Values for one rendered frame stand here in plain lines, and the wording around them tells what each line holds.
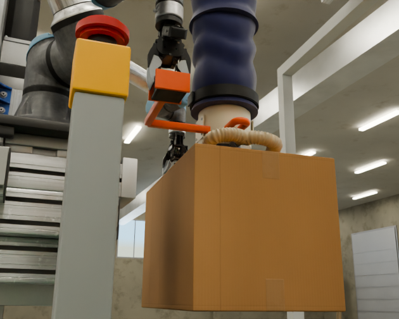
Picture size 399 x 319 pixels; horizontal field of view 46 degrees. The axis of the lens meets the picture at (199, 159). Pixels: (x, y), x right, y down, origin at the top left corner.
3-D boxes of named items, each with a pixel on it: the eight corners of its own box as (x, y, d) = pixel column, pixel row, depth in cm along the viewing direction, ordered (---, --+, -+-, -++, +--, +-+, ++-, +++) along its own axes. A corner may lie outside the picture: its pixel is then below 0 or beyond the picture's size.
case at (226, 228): (346, 311, 118) (334, 157, 130) (192, 311, 107) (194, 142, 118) (249, 307, 173) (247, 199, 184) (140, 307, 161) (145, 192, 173)
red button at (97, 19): (132, 45, 60) (134, 18, 61) (75, 35, 58) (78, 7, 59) (123, 69, 66) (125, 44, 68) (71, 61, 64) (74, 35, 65)
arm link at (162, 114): (159, 92, 200) (179, 99, 207) (144, 100, 208) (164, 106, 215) (158, 109, 198) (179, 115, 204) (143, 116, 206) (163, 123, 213)
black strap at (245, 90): (270, 100, 148) (270, 88, 149) (200, 90, 142) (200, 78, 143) (242, 125, 169) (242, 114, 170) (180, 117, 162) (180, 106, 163)
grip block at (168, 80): (190, 92, 114) (190, 73, 116) (155, 87, 112) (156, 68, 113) (180, 105, 122) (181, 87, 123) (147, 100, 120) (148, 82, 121)
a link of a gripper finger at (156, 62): (146, 98, 121) (160, 69, 125) (151, 88, 116) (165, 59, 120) (135, 92, 121) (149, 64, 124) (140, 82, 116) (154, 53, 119)
